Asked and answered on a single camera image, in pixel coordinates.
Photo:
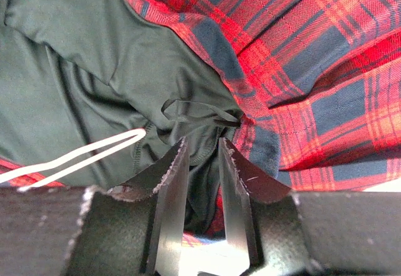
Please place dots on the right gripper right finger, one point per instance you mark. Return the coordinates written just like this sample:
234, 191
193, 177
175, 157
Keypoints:
241, 183

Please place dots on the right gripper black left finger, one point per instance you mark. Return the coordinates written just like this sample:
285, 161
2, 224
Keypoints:
147, 220

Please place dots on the red plaid skirt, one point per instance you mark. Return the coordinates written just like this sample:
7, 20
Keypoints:
307, 90

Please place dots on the pink hanger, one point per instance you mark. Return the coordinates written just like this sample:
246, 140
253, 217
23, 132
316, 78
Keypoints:
110, 145

